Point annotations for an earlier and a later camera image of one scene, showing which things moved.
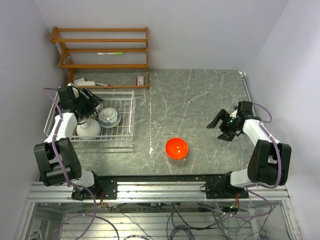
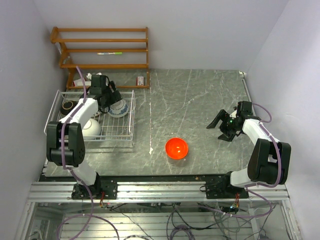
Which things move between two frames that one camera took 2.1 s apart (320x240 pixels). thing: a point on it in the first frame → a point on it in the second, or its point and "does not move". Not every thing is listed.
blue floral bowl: [109, 117] → [119, 109]
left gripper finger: [91, 96] → [112, 86]
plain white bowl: [90, 129] does not move
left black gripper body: [85, 106] → [112, 98]
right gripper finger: [221, 116] does not move
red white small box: [140, 81] does not move
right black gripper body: [228, 125] does not move
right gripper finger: [226, 136] does not move
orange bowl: [176, 148] does not move
